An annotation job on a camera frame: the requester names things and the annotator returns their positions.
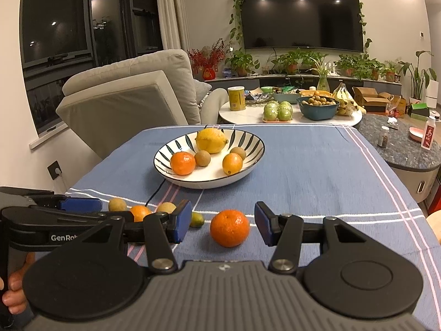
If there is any tall leafy floor plant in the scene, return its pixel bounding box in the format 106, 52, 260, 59
398, 50, 436, 102

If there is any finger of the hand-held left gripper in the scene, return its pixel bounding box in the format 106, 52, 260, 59
99, 211, 136, 223
33, 193, 102, 214

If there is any wall-mounted television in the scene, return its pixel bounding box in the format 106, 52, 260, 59
236, 0, 365, 53

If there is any white curtain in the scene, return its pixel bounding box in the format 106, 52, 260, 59
155, 0, 192, 54

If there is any grey television console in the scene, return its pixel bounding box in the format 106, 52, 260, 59
196, 74, 404, 100

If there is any bunch of bananas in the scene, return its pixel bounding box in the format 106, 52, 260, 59
332, 83, 361, 116

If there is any striped white ceramic bowl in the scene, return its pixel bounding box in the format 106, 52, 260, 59
153, 129, 266, 189

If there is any round wooden stool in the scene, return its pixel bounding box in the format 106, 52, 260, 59
425, 214, 441, 245

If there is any wall socket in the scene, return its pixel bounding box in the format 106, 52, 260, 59
47, 160, 64, 180

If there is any beige armchair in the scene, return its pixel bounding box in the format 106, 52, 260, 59
56, 49, 228, 159

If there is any white round coffee table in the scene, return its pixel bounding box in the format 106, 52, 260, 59
219, 100, 363, 126

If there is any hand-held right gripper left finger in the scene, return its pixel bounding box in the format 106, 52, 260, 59
81, 199, 192, 273

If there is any tray of wrapped candies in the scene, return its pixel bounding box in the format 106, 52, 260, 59
244, 90, 274, 103

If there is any red flower arrangement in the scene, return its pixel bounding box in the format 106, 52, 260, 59
188, 39, 232, 81

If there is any blue striped tablecloth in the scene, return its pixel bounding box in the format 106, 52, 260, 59
7, 124, 441, 331

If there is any pile of longans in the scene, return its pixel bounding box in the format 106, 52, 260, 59
300, 96, 336, 106

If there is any white bottle red label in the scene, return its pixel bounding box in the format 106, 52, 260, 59
422, 115, 437, 150

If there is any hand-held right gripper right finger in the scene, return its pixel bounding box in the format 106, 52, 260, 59
254, 201, 368, 273

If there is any glass vase with plant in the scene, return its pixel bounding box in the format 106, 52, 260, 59
308, 53, 333, 92

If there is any person's left hand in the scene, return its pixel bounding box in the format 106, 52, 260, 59
0, 252, 37, 316

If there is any blue bowl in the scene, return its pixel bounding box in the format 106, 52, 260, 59
297, 96, 340, 121

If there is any small brown cardboard box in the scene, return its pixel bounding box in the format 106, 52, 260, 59
389, 95, 408, 116

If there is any green box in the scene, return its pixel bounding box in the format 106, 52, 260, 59
408, 103, 431, 117

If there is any pack of green apples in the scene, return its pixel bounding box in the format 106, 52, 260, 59
263, 101, 293, 123

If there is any white air purifier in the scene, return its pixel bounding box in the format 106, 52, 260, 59
427, 79, 440, 107

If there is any potted green plant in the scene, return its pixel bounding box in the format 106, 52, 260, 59
334, 54, 362, 76
225, 50, 260, 77
272, 49, 311, 74
362, 58, 384, 81
382, 60, 402, 82

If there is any teal dish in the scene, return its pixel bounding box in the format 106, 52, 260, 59
273, 90, 300, 104

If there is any small mandarin orange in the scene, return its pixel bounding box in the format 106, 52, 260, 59
130, 205, 152, 223
222, 153, 243, 176

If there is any dark marble round table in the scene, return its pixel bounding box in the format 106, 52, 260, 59
358, 114, 441, 203

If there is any black cable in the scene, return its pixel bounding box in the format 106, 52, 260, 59
145, 176, 166, 207

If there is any dark window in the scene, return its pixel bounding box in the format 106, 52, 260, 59
19, 0, 164, 137

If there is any large mandarin orange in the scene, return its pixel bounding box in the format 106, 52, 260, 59
210, 209, 250, 248

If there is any yellow lemon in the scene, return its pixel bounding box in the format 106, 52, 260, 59
195, 128, 229, 154

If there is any yellow can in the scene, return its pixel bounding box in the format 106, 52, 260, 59
228, 86, 246, 111

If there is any open cardboard box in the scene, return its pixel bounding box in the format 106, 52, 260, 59
353, 86, 391, 114

